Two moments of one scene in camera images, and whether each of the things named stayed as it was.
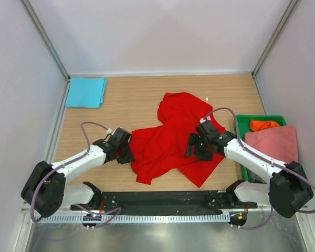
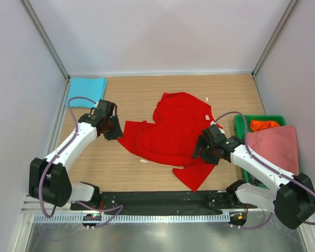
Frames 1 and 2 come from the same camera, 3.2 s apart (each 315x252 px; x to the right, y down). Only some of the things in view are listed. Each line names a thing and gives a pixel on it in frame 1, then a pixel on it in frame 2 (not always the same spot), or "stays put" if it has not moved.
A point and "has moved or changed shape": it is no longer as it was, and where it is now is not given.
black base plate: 167,202 stays put
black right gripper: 193,139 -> 201,142
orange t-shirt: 258,125 stays put
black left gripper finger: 126,159 -> 113,134
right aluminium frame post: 289,10 stays put
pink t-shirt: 280,142 stays put
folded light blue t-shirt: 86,92 stays put
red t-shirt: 159,150 has moved or changed shape
